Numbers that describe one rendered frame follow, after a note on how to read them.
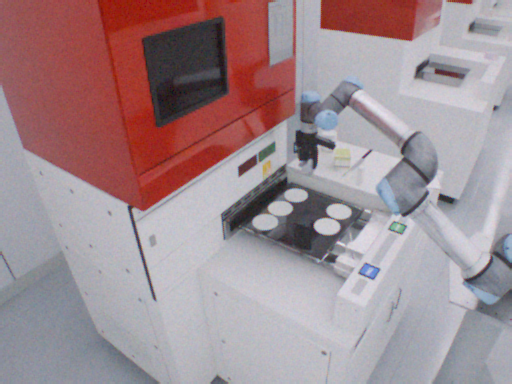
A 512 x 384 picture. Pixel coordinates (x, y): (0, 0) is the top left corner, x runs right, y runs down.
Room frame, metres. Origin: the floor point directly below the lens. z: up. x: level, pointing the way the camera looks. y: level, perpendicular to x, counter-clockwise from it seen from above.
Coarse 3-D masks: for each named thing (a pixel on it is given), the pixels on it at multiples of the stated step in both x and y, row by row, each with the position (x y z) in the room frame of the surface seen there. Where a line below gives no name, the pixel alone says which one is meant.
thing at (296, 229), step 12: (300, 204) 1.35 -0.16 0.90; (312, 204) 1.35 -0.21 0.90; (324, 204) 1.34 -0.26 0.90; (252, 216) 1.28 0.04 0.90; (276, 216) 1.27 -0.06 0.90; (288, 216) 1.27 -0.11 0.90; (300, 216) 1.27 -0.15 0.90; (312, 216) 1.27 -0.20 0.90; (324, 216) 1.26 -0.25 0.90; (252, 228) 1.20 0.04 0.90; (276, 228) 1.20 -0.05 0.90; (288, 228) 1.20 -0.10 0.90; (300, 228) 1.19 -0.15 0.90; (312, 228) 1.19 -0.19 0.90; (276, 240) 1.13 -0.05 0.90; (288, 240) 1.13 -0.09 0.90; (300, 240) 1.12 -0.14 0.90; (312, 240) 1.12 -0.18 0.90; (324, 240) 1.12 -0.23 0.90; (312, 252) 1.06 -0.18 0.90; (324, 252) 1.05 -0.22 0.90
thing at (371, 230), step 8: (368, 224) 1.22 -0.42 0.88; (376, 224) 1.22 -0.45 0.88; (384, 224) 1.22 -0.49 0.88; (368, 232) 1.17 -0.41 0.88; (376, 232) 1.17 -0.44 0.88; (360, 240) 1.13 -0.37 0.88; (368, 240) 1.13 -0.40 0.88; (368, 248) 1.08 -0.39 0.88; (344, 256) 1.05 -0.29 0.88; (336, 272) 0.99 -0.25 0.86; (344, 272) 0.97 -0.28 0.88
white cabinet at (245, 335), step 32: (416, 256) 1.30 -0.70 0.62; (224, 288) 1.00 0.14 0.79; (224, 320) 1.01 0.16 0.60; (256, 320) 0.91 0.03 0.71; (288, 320) 0.83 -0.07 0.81; (384, 320) 1.01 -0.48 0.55; (224, 352) 1.03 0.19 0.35; (256, 352) 0.92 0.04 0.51; (288, 352) 0.83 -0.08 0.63; (320, 352) 0.76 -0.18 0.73; (352, 352) 0.72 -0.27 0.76
